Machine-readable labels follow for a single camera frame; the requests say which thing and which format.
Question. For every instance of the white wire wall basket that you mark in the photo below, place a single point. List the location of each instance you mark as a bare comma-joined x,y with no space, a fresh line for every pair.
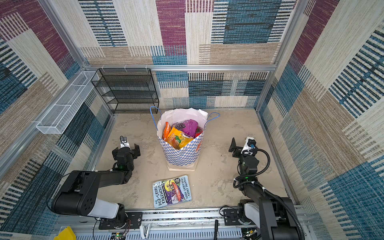
59,116

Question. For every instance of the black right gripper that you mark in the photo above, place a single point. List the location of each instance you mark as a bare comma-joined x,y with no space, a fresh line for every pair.
237,149

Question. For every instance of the purple grape jelly bag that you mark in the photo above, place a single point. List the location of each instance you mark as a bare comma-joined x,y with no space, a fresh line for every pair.
188,127

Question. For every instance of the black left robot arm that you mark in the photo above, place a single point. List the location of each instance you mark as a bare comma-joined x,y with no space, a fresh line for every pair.
78,194

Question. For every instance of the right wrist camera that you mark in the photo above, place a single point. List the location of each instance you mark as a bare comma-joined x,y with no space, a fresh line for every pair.
250,147

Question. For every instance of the colourful treehouse book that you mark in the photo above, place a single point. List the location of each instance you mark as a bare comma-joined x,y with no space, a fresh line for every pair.
171,192

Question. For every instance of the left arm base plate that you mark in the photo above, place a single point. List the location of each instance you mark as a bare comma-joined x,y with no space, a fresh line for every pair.
131,220

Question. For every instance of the yellow object at bottom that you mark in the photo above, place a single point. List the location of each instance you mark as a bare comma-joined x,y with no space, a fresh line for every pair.
66,233

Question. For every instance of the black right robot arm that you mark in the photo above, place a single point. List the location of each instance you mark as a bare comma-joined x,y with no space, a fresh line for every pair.
274,216

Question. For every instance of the aluminium front rail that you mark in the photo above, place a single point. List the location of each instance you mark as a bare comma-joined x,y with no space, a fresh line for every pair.
166,224

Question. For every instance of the blue checkered paper bag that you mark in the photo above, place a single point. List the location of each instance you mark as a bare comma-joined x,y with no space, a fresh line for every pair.
185,159

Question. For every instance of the red fruit jelly bag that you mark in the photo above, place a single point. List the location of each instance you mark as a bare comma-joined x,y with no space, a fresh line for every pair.
199,131

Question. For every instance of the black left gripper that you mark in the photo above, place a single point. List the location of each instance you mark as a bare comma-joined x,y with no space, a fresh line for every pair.
135,152

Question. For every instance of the yellow snack pack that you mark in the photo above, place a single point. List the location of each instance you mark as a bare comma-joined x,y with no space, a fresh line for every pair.
178,139

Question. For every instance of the orange corn chip bag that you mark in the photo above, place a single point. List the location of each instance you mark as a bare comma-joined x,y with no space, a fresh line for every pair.
166,131

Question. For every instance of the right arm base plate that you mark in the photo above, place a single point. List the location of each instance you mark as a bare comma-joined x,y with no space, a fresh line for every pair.
237,216

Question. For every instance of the black mesh shelf rack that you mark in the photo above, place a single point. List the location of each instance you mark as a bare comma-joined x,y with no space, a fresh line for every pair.
127,91

